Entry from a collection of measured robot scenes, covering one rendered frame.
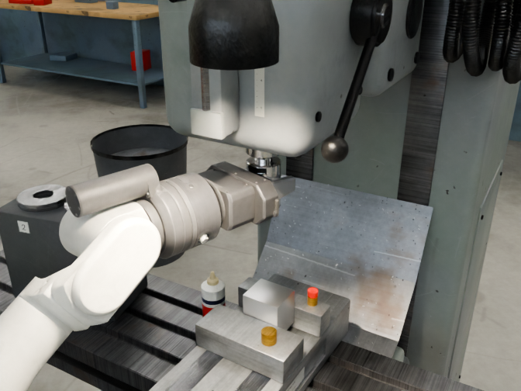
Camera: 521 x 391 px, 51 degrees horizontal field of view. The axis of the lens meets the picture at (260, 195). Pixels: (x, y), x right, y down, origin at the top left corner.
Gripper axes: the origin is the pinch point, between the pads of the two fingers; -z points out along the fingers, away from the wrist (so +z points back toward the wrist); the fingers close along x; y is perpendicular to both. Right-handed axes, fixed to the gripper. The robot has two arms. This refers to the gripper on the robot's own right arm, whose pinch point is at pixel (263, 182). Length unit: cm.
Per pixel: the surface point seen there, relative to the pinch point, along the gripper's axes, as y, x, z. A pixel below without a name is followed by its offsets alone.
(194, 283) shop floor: 123, 137, -84
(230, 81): -16.3, -5.2, 10.0
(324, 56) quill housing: -18.8, -11.0, 1.8
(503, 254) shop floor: 121, 46, -221
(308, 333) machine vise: 24.6, -5.5, -4.7
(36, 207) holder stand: 12.4, 38.8, 17.0
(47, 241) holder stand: 17.6, 35.6, 17.3
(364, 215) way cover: 19.2, 7.1, -34.3
